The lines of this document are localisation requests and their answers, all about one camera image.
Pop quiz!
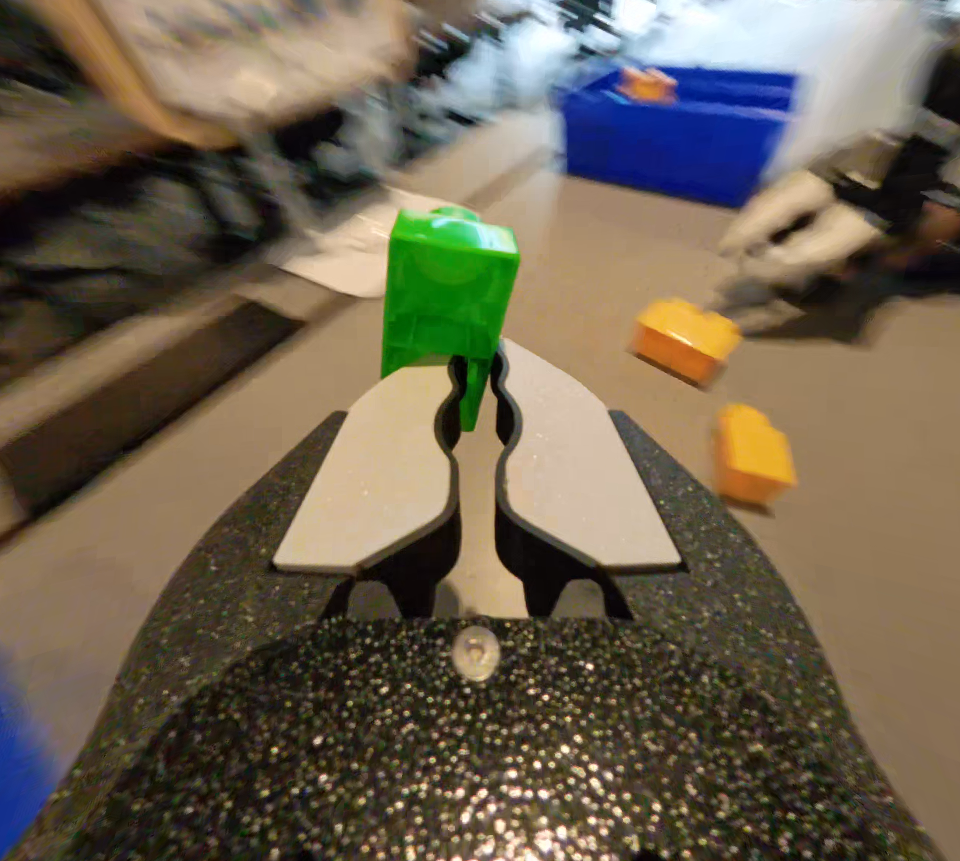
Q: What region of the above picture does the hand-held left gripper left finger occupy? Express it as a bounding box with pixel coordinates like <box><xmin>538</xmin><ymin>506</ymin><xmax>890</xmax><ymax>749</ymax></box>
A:
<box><xmin>272</xmin><ymin>357</ymin><xmax>462</xmax><ymax>618</ymax></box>

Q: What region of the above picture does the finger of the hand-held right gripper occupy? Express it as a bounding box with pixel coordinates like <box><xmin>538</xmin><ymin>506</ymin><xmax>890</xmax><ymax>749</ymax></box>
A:
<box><xmin>720</xmin><ymin>171</ymin><xmax>835</xmax><ymax>258</ymax></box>
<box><xmin>748</xmin><ymin>207</ymin><xmax>890</xmax><ymax>286</ymax></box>

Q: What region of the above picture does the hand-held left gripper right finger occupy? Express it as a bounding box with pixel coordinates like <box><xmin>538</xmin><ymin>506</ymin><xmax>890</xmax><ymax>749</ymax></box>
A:
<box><xmin>489</xmin><ymin>338</ymin><xmax>685</xmax><ymax>618</ymax></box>

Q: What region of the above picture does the yellow mega block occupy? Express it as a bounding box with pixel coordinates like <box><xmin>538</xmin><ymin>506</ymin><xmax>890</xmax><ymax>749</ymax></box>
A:
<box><xmin>628</xmin><ymin>297</ymin><xmax>744</xmax><ymax>391</ymax></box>
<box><xmin>711</xmin><ymin>402</ymin><xmax>798</xmax><ymax>508</ymax></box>

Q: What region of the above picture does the green mega block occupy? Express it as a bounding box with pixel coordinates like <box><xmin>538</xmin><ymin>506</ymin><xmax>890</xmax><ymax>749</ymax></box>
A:
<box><xmin>381</xmin><ymin>206</ymin><xmax>521</xmax><ymax>432</ymax></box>

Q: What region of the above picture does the orange mega block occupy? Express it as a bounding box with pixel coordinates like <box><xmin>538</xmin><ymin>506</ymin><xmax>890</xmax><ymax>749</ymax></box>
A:
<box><xmin>616</xmin><ymin>66</ymin><xmax>680</xmax><ymax>105</ymax></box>

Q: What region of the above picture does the blue plastic bin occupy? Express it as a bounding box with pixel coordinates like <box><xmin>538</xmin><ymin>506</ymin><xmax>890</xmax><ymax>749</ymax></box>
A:
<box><xmin>558</xmin><ymin>64</ymin><xmax>800</xmax><ymax>208</ymax></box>

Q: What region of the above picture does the white paper sheet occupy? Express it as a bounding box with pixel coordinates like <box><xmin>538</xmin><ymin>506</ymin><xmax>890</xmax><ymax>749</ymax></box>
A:
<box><xmin>273</xmin><ymin>189</ymin><xmax>425</xmax><ymax>300</ymax></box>

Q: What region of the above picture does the dark cloth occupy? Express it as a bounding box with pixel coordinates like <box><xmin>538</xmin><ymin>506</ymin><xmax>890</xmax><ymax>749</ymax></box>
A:
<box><xmin>0</xmin><ymin>141</ymin><xmax>301</xmax><ymax>371</ymax></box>

